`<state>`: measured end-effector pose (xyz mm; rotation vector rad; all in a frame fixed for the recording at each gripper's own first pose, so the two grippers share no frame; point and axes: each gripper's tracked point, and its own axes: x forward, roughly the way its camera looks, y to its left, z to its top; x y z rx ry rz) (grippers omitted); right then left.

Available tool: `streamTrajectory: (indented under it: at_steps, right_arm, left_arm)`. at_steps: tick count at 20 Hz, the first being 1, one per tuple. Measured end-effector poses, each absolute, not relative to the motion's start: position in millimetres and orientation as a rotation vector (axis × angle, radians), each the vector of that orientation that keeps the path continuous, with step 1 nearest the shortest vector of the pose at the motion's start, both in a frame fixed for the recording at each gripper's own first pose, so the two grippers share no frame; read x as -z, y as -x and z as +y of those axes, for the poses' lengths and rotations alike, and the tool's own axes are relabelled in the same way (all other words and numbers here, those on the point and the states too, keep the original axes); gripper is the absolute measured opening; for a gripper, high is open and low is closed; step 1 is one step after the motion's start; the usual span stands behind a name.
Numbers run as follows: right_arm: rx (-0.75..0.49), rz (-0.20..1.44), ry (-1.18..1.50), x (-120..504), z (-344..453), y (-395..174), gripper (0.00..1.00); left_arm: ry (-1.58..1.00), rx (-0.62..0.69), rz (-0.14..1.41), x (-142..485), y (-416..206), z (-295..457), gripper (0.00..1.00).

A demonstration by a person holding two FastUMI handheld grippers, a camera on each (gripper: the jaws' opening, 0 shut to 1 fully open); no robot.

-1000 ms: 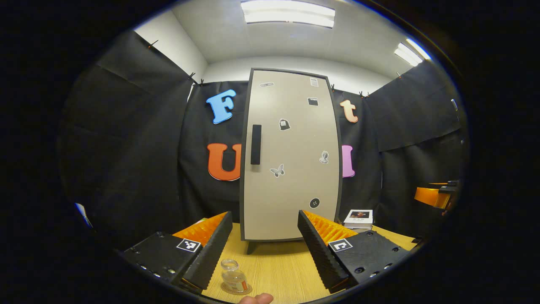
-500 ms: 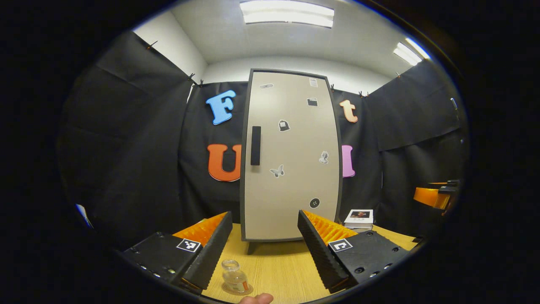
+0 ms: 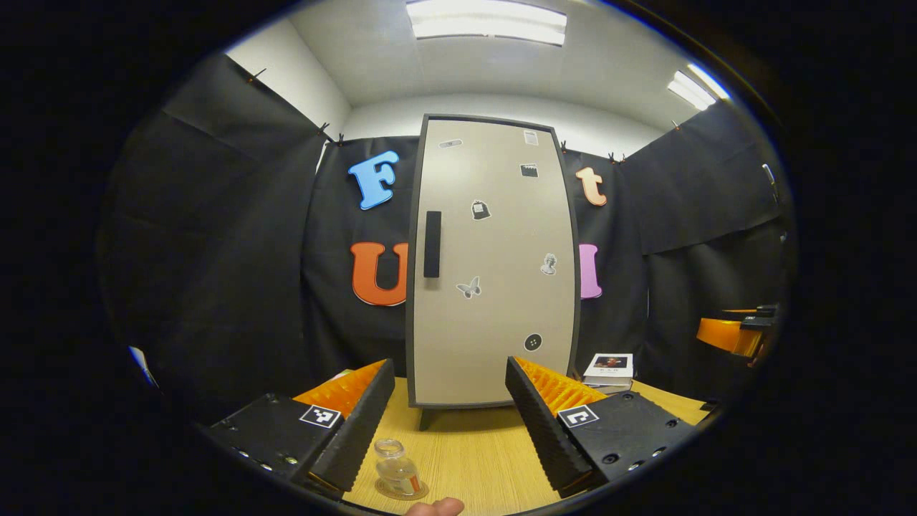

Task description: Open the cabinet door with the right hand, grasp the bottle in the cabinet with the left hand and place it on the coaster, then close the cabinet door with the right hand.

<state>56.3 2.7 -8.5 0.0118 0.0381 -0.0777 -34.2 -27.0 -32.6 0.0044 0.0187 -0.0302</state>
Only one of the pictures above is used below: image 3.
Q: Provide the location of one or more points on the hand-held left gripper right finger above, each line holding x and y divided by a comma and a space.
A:
544, 430

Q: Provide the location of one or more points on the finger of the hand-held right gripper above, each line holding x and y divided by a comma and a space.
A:
738, 311
723, 335

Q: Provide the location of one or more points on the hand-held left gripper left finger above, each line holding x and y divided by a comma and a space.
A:
358, 430

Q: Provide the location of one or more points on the clear glass bottle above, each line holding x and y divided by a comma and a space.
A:
396, 473

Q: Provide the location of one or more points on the round brown coaster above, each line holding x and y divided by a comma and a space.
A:
423, 490

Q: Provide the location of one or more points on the grey cabinet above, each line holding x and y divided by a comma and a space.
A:
410, 344

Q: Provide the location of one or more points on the beige cabinet door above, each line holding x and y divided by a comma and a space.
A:
494, 322

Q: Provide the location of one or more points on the grey book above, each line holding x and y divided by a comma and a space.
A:
607, 383

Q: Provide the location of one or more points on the white cover book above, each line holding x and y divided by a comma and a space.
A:
609, 364

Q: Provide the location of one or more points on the black backdrop cloth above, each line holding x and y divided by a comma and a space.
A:
236, 251

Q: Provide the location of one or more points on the small ceiling light panel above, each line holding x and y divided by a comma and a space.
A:
693, 87

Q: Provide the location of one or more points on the long ceiling light panel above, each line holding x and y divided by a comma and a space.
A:
487, 20

